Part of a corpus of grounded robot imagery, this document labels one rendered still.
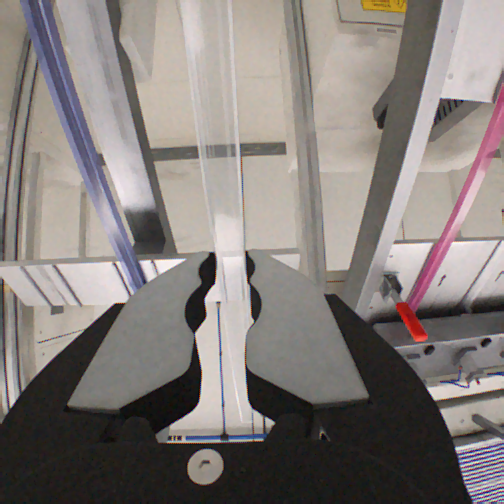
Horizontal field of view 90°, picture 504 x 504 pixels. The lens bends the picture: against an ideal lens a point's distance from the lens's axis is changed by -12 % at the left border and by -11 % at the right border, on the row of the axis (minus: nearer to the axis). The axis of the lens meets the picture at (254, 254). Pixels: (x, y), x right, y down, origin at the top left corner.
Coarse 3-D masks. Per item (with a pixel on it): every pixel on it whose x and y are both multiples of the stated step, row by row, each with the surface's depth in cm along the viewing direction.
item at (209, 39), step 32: (192, 0) 7; (224, 0) 7; (192, 32) 7; (224, 32) 7; (192, 64) 8; (224, 64) 8; (192, 96) 8; (224, 96) 8; (224, 128) 9; (224, 160) 10; (224, 192) 10; (224, 224) 11; (224, 256) 12; (224, 288) 14; (224, 320) 15
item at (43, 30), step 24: (24, 0) 13; (48, 0) 13; (48, 24) 14; (48, 48) 14; (48, 72) 15; (72, 96) 17; (72, 120) 18; (72, 144) 19; (96, 168) 20; (96, 192) 21; (120, 240) 25; (120, 264) 27
